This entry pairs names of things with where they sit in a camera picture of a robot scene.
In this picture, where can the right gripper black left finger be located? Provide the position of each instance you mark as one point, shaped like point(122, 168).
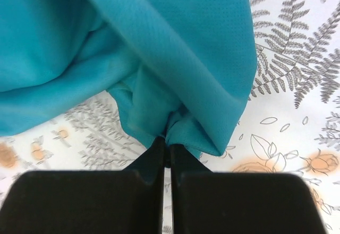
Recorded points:
point(84, 201)

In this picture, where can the teal t-shirt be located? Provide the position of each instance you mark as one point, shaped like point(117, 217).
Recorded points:
point(179, 69)

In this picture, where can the floral patterned table mat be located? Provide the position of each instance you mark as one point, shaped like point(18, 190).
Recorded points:
point(291, 118)

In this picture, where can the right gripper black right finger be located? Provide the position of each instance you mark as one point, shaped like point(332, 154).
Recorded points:
point(221, 202)

